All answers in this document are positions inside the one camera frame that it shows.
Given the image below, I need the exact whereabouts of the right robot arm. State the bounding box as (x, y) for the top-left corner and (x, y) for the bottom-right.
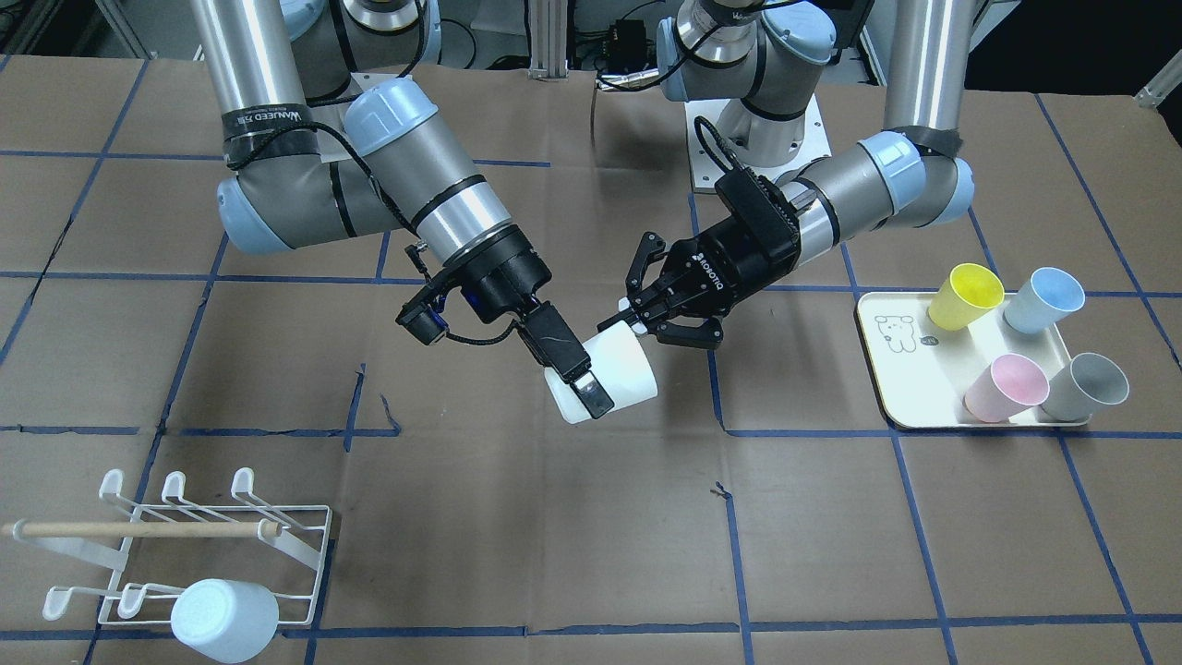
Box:
(191, 1), (616, 419)

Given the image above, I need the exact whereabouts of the cream serving tray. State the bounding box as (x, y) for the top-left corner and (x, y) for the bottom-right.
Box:
(855, 292), (1090, 429)

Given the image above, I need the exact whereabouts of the light blue plastic cup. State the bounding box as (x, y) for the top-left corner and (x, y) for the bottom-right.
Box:
(173, 578), (279, 664)

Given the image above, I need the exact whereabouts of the aluminium frame post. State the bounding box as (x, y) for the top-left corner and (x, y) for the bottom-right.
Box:
(526, 0), (573, 80)

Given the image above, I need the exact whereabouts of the white wire cup rack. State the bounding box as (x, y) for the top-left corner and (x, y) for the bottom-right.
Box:
(4, 467), (335, 628)

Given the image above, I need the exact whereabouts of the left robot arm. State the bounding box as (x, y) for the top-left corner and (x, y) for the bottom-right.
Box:
(598, 1), (976, 348)

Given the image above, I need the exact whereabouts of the yellow plastic cup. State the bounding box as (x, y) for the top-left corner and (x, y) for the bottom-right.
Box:
(928, 262), (1005, 330)

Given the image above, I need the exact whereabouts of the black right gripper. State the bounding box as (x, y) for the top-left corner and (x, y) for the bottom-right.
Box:
(396, 243), (612, 419)

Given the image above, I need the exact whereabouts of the pale green plastic cup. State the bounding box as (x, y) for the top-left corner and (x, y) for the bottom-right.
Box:
(543, 321), (658, 424)

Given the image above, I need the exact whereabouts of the grey plastic cup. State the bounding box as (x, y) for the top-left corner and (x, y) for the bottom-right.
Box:
(1040, 352), (1130, 422)

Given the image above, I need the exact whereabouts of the pink plastic cup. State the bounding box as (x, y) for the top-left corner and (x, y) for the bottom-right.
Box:
(963, 353), (1050, 422)

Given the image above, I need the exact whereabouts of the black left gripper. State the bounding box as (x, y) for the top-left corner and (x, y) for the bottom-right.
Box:
(597, 170), (803, 350)

